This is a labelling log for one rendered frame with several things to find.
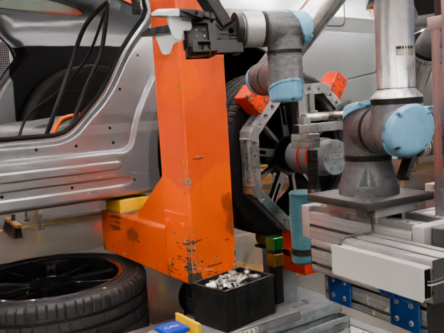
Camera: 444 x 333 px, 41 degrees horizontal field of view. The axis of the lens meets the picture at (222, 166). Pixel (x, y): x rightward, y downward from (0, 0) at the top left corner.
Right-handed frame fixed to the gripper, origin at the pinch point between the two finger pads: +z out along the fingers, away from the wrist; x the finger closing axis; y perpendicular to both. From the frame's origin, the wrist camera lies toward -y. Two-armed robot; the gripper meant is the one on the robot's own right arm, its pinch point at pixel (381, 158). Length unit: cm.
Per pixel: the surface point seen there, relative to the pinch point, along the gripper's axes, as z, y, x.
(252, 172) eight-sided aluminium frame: 43.6, -1.1, -20.5
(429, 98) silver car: -210, 18, -132
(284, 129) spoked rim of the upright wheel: 19.1, 12.2, -31.0
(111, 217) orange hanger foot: 80, -17, -62
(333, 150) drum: 17.9, 4.6, -6.0
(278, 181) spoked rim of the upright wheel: 23.4, -7.7, -31.0
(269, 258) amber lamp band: 61, -23, 9
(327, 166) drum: 21.5, -0.9, -6.0
